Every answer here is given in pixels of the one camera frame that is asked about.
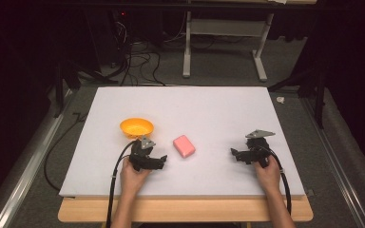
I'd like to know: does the wooden table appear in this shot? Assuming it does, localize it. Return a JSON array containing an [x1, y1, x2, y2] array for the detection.
[[57, 195, 315, 223]]

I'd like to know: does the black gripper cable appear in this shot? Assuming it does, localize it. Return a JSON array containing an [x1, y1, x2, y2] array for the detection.
[[258, 144, 293, 217], [106, 140, 138, 228]]

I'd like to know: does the tangle of black floor cables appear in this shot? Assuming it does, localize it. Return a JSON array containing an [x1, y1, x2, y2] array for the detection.
[[108, 18, 167, 87]]

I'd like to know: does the white foam board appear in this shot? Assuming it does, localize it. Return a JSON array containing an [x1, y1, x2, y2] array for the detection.
[[58, 85, 306, 200]]

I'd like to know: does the black metal stand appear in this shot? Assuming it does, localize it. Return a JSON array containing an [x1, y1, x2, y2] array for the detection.
[[267, 61, 328, 129], [52, 58, 120, 119]]

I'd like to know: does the silver metal floor rail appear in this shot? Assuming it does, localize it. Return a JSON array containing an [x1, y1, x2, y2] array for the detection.
[[298, 96, 365, 228], [0, 89, 74, 228]]

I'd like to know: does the white metal desk frame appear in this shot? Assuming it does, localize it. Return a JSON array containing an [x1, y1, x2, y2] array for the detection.
[[182, 9, 276, 83]]

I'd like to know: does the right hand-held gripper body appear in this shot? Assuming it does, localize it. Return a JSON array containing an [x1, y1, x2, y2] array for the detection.
[[244, 128, 277, 169]]

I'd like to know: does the person's right hand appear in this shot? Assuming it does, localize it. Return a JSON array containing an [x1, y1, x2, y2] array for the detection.
[[253, 155, 282, 195]]

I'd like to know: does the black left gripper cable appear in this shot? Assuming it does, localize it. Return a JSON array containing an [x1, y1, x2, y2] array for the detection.
[[106, 140, 138, 228]]

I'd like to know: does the person's left hand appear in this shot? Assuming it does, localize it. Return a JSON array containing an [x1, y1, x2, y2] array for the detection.
[[120, 158, 153, 197]]

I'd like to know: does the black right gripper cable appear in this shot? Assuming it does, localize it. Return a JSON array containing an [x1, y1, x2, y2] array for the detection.
[[258, 144, 293, 217]]

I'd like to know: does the long black floor cable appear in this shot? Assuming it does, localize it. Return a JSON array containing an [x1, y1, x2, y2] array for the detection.
[[43, 111, 89, 193]]

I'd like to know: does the dark computer tower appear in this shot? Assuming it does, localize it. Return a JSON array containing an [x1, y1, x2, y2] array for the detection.
[[84, 9, 132, 69]]

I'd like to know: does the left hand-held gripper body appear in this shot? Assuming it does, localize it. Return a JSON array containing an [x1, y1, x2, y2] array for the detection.
[[128, 135, 159, 173]]

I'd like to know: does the orange plastic bowl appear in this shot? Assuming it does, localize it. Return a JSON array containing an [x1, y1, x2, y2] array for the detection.
[[119, 117, 155, 140]]

